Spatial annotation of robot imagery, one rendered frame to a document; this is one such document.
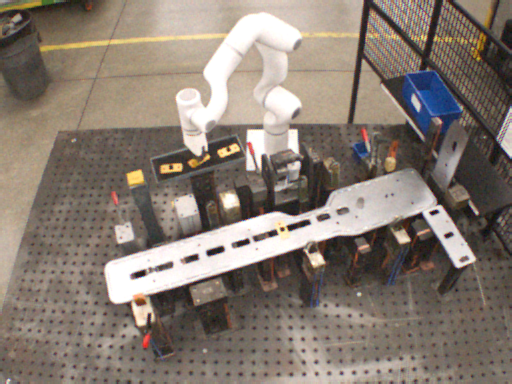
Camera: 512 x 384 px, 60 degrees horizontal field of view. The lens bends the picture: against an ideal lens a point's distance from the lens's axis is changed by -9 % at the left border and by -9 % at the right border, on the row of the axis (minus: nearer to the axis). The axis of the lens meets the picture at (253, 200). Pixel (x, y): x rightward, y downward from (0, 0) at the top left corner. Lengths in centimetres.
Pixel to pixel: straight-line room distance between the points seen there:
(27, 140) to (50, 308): 212
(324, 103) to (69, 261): 239
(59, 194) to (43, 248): 33
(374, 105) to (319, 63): 67
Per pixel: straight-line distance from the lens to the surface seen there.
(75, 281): 232
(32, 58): 435
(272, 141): 231
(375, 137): 199
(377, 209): 202
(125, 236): 192
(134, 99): 412
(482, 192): 218
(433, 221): 204
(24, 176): 388
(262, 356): 201
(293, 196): 206
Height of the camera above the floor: 260
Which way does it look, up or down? 53 degrees down
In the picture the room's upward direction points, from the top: 3 degrees counter-clockwise
